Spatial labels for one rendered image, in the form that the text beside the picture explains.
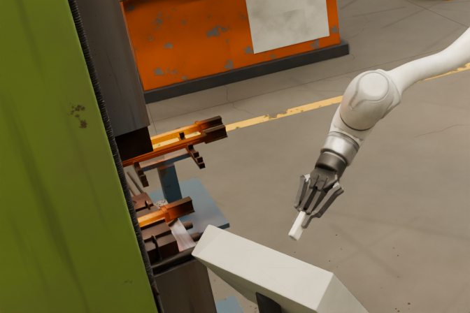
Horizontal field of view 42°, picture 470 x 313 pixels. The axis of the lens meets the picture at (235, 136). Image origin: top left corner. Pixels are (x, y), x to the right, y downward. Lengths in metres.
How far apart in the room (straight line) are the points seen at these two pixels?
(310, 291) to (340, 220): 2.22
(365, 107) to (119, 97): 0.58
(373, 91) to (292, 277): 0.48
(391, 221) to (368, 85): 2.00
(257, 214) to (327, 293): 2.36
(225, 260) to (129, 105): 0.45
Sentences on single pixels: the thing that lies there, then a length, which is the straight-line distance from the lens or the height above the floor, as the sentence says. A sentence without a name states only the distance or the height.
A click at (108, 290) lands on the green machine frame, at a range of 1.42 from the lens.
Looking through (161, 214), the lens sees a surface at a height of 1.01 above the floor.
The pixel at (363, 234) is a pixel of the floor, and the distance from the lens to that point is 3.34.
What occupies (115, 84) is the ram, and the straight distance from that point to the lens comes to 1.50.
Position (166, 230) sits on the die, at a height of 0.99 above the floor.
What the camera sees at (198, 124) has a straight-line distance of 2.44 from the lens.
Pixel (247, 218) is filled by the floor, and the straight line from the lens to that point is 3.56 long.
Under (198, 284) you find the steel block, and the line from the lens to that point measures 1.85.
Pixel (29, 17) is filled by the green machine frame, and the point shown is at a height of 1.75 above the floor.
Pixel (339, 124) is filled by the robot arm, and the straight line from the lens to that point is 1.63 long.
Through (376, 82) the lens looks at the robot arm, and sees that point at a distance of 1.48.
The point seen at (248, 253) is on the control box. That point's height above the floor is 1.19.
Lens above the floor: 1.99
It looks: 26 degrees down
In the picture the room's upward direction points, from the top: 10 degrees counter-clockwise
